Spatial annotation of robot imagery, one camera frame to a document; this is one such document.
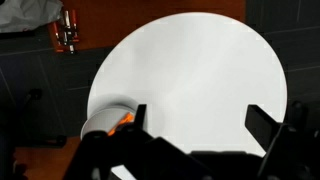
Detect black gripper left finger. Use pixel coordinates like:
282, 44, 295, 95
132, 103, 148, 134

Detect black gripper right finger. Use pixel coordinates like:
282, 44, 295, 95
244, 104, 288, 153

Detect orange highlighter marker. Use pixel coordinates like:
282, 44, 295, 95
106, 112, 135, 137

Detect crumpled white plastic bag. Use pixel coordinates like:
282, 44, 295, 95
0, 0, 65, 34

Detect white round bowl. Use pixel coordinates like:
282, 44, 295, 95
80, 94, 141, 140

